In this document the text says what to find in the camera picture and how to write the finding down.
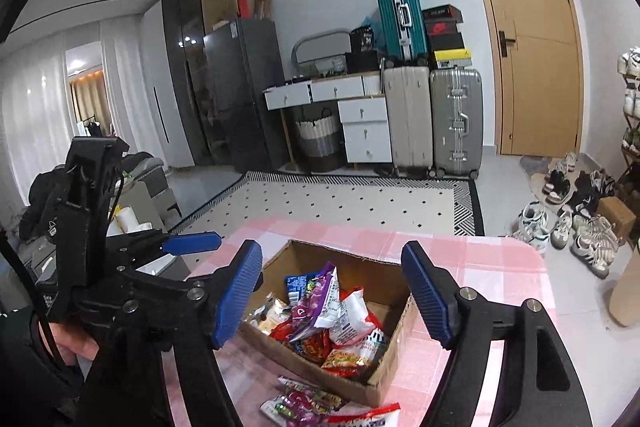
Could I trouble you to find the pink purple snack packet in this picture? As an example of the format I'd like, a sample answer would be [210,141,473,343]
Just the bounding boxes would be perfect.
[260,376,348,425]

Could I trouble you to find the red candy packet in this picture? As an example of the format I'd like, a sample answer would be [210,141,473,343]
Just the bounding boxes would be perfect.
[270,322,333,363]

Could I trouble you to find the small brown carton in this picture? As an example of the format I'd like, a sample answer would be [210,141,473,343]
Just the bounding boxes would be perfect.
[597,197,637,238]

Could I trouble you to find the pale wooden object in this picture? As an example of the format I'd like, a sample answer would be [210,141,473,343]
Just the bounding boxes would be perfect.
[607,252,640,328]

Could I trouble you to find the patterned white black rug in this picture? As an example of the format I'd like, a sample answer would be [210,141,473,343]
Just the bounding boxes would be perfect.
[170,172,486,238]

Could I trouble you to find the blue snack packet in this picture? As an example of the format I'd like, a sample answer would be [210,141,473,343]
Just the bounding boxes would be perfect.
[284,273,321,303]

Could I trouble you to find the grey rounded metal frame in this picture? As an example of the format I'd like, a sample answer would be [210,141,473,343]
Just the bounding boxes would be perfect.
[291,29,353,78]

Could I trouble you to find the wooden door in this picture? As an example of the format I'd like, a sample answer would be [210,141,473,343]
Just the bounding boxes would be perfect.
[459,0,585,158]

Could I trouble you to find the woven laundry basket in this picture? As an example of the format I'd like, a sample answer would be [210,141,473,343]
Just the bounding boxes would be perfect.
[292,107,346,172]

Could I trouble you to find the pink checked tablecloth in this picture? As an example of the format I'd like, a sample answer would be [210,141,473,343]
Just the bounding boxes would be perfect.
[187,216,561,427]

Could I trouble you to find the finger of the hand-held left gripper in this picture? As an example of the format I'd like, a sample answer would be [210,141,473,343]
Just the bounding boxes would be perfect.
[107,231,224,265]

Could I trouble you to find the red shoebox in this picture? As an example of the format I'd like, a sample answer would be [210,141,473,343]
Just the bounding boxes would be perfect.
[424,19,460,36]

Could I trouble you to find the yellow noodle snack packet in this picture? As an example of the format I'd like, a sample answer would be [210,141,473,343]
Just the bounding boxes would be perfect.
[320,327,391,380]

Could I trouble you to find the person's left hand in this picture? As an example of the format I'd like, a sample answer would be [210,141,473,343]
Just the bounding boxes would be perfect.
[50,321,101,360]

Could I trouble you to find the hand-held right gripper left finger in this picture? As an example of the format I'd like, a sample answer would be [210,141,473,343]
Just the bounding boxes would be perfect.
[87,238,264,427]

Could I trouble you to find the black gift box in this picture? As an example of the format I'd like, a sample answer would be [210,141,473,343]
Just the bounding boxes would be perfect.
[347,27,381,75]

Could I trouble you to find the dark grey refrigerator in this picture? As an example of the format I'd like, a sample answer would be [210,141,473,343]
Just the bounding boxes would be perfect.
[202,18,296,172]

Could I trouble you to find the wooden shoe rack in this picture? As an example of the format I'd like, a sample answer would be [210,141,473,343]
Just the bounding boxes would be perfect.
[617,47,640,188]

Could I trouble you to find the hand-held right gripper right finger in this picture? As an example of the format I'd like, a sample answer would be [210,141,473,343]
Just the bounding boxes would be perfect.
[401,241,593,427]

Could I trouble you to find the dark glass cabinet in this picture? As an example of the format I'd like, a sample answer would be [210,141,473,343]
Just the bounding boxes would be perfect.
[162,0,236,168]

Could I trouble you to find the white drawer desk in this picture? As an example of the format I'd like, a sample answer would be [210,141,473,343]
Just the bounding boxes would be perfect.
[264,71,393,168]

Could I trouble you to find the rows of assorted shoes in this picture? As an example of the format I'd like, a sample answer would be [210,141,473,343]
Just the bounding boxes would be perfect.
[616,47,640,142]

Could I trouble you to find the teal suitcase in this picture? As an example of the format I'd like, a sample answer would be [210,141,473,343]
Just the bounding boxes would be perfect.
[374,0,430,62]

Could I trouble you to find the white red snack packet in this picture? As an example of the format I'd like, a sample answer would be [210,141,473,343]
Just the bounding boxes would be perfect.
[327,287,383,348]

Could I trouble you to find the beige suitcase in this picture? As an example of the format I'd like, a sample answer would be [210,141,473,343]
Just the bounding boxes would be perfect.
[382,66,435,180]

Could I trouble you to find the beige door mat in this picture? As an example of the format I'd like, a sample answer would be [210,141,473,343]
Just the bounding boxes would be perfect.
[520,154,576,208]

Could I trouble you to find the silver suitcase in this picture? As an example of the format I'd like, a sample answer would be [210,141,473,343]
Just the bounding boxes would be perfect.
[429,66,484,180]

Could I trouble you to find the white sheer curtain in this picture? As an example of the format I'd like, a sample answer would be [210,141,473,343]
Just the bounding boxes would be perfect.
[0,19,166,212]

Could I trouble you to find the brown cardboard box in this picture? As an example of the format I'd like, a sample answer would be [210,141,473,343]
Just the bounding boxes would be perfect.
[239,239,421,408]

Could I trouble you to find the white paper roll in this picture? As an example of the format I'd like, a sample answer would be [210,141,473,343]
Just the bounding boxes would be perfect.
[107,206,153,238]

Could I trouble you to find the grey armchair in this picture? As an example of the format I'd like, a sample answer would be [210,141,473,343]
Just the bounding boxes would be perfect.
[120,152,181,230]

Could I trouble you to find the person's left forearm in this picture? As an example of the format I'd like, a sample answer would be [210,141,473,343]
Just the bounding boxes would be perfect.
[0,312,88,427]

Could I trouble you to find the pile of sneakers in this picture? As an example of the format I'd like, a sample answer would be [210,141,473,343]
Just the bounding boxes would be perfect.
[512,152,623,280]

